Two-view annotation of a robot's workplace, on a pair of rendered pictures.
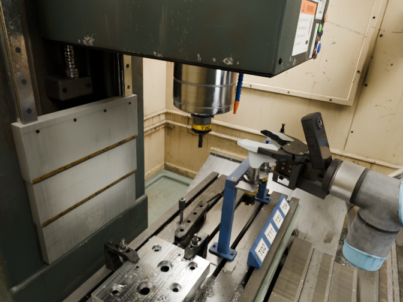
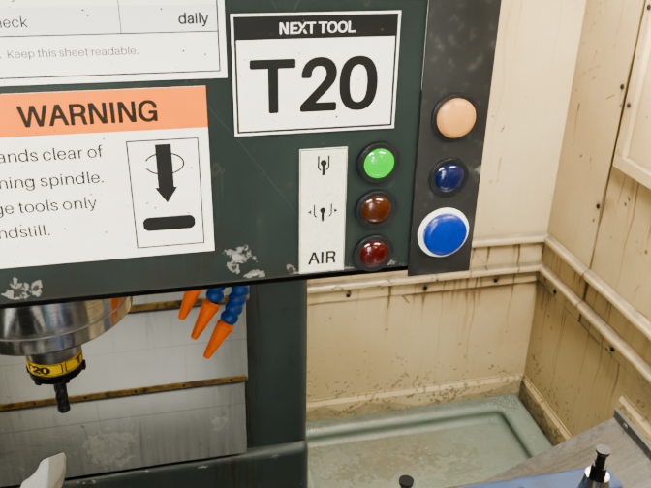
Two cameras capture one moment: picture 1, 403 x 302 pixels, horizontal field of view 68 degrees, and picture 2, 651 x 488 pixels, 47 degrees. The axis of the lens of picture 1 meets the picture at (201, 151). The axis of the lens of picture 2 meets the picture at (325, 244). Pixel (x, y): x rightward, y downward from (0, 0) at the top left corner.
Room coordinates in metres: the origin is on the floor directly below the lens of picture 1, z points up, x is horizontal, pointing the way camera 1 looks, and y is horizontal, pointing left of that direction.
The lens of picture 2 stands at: (0.57, -0.61, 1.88)
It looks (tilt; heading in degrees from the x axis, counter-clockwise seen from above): 27 degrees down; 49
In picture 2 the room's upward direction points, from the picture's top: 1 degrees clockwise
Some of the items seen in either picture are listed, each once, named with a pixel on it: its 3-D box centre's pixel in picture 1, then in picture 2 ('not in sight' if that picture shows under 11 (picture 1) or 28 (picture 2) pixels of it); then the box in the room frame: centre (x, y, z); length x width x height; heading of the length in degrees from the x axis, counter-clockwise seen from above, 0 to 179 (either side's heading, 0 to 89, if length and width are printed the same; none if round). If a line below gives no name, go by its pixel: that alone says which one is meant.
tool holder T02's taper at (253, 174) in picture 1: (254, 168); not in sight; (0.90, -0.19, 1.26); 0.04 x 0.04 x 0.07
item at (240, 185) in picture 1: (246, 187); not in sight; (0.85, -0.16, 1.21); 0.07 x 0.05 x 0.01; 63
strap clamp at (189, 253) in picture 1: (195, 250); not in sight; (0.80, -0.01, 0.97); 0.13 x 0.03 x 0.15; 153
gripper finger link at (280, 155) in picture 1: (278, 152); not in sight; (0.58, -0.16, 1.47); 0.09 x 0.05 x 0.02; 76
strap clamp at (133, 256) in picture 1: (122, 256); not in sight; (0.74, 0.24, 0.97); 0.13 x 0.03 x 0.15; 63
